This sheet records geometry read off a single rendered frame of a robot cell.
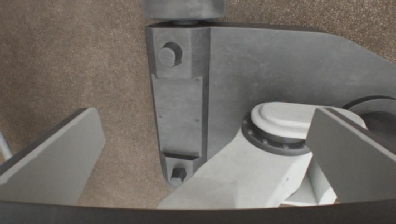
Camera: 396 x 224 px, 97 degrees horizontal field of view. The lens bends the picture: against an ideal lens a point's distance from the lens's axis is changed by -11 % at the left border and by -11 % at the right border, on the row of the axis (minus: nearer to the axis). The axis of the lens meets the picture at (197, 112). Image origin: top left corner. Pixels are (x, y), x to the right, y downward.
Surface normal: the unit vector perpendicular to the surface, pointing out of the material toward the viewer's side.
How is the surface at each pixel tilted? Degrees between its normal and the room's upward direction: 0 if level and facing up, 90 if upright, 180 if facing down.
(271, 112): 90
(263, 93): 0
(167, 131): 0
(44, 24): 0
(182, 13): 12
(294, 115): 90
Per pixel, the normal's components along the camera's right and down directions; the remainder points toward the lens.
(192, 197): 0.08, -0.99
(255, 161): 0.00, -0.87
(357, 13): -0.19, 0.48
